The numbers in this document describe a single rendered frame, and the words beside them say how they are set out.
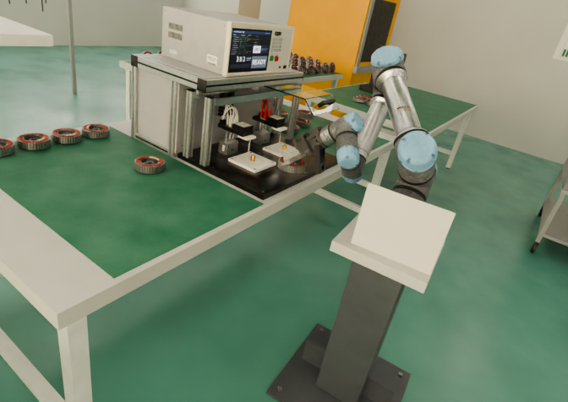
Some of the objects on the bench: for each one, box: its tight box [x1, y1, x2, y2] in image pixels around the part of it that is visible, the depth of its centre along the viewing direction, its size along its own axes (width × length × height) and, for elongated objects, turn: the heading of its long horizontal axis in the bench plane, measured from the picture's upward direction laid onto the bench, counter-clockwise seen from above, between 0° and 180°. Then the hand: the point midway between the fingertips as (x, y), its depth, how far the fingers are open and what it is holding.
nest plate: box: [228, 151, 276, 173], centre depth 171 cm, size 15×15×1 cm
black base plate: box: [178, 130, 338, 200], centre depth 182 cm, size 47×64×2 cm
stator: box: [134, 155, 165, 174], centre depth 153 cm, size 11×11×4 cm
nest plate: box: [263, 142, 300, 157], centre depth 190 cm, size 15×15×1 cm
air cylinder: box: [218, 138, 238, 155], centre depth 177 cm, size 5×8×6 cm
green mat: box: [0, 126, 264, 279], centre depth 143 cm, size 94×61×1 cm, turn 36°
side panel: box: [131, 66, 178, 158], centre depth 168 cm, size 28×3×32 cm, turn 36°
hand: (289, 164), depth 159 cm, fingers closed on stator, 13 cm apart
